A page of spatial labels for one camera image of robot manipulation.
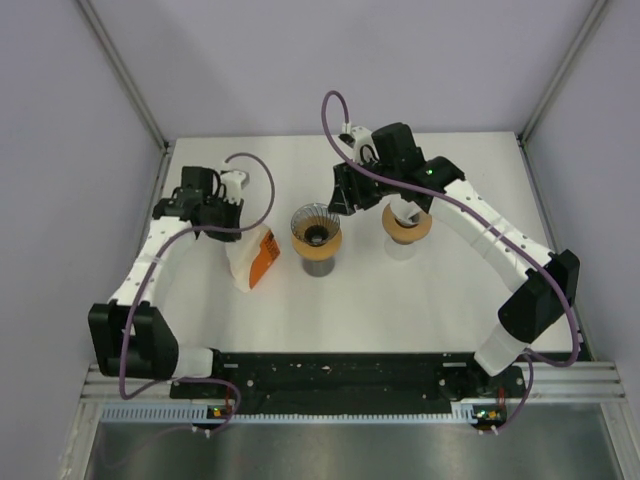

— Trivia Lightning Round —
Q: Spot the clear glass carafe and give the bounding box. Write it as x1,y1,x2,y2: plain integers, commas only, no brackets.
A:
384,238,417,261

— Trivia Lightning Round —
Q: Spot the grey slotted cable duct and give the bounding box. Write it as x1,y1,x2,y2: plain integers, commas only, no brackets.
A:
101,404,210,423

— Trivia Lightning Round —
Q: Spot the smoky grey glass carafe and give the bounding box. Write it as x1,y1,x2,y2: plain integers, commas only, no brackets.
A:
302,256,335,278

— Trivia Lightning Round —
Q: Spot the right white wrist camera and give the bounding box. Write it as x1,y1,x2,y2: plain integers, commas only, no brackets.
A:
339,122,377,165

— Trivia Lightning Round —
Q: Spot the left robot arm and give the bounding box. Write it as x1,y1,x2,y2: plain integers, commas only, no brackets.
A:
88,167,248,397

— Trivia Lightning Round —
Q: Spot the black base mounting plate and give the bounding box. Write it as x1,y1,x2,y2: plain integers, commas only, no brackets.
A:
169,351,529,417

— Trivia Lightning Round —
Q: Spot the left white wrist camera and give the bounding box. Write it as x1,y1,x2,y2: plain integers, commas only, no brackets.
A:
220,169,250,205

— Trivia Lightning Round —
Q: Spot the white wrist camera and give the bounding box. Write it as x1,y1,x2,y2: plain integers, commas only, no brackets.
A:
339,122,377,165
220,169,250,205

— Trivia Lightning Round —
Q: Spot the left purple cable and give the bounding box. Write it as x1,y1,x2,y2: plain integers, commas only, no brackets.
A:
119,152,277,401

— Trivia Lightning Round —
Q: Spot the wooden dripper ring holder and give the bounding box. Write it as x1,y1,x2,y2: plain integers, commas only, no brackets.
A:
382,200,433,245

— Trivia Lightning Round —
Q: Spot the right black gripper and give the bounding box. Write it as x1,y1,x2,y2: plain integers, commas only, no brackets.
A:
328,154,400,217

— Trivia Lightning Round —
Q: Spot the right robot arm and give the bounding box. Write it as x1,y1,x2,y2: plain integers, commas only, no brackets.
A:
328,123,580,396

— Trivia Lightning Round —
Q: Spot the orange coffee filter pack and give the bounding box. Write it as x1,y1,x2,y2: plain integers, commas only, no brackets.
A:
225,225,280,293

